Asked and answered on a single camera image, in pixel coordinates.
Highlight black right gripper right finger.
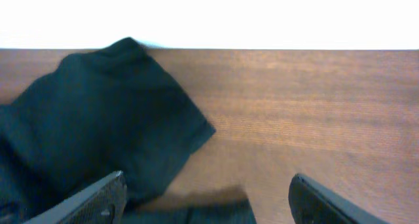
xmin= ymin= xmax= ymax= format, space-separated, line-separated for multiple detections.
xmin=288 ymin=174 xmax=387 ymax=224

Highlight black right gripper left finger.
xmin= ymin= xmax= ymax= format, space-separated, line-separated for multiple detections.
xmin=25 ymin=171 xmax=127 ymax=224

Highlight black shorts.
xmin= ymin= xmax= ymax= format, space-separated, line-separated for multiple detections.
xmin=1 ymin=38 xmax=255 ymax=223

